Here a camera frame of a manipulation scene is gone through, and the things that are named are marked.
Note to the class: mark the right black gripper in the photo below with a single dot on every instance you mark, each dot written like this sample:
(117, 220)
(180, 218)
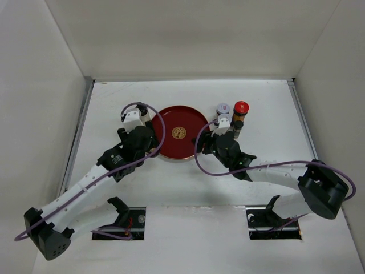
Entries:
(205, 137)

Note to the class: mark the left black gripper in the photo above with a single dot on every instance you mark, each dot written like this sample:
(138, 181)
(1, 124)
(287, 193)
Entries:
(153, 144)

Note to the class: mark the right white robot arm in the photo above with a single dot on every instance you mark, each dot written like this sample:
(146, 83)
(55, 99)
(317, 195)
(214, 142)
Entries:
(318, 188)

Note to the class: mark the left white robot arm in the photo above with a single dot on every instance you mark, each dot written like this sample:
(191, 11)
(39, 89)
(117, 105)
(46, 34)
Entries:
(53, 227)

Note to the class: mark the black cap spice bottle right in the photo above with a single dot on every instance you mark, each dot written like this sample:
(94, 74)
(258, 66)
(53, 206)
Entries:
(237, 127)

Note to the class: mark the clear bottle black pump cap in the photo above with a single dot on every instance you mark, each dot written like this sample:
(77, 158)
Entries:
(144, 113)

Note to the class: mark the white lid sauce jar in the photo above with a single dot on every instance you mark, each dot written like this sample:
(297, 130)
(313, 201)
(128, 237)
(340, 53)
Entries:
(222, 108)

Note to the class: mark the red lid chili jar right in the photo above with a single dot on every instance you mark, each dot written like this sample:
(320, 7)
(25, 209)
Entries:
(240, 110)

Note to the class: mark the round red tray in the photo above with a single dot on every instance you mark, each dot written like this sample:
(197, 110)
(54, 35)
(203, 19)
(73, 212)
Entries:
(182, 125)

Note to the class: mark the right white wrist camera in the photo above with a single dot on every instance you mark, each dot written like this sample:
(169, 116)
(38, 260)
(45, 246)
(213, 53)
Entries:
(224, 122)

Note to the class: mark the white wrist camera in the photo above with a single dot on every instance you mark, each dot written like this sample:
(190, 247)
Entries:
(224, 122)
(131, 119)

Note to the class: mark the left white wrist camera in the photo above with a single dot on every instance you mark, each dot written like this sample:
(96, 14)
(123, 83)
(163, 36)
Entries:
(131, 119)

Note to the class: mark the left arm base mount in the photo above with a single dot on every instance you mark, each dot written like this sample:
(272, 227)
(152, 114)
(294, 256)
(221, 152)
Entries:
(128, 225)

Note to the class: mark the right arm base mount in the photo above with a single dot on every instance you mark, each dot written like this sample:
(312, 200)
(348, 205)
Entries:
(265, 224)

